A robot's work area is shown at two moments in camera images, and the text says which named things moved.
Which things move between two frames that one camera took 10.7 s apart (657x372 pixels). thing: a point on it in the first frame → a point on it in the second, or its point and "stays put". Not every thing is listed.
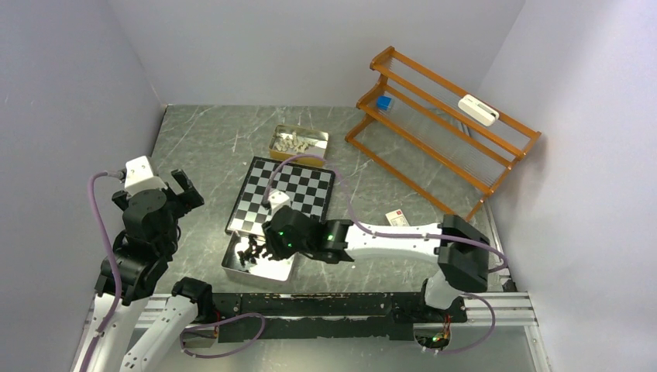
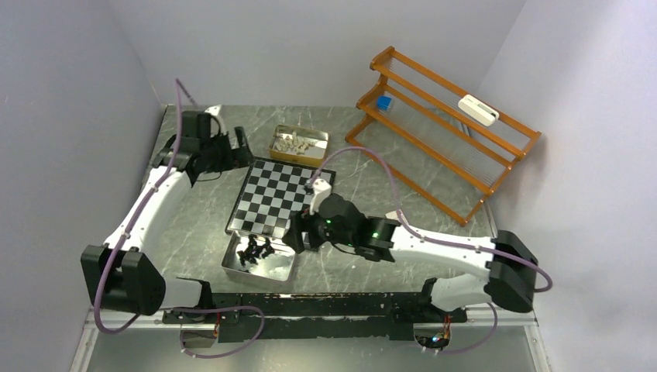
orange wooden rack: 449,143 stays put
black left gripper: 187,198 → 235,158
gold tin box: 287,141 stays put
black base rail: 251,316 stays put
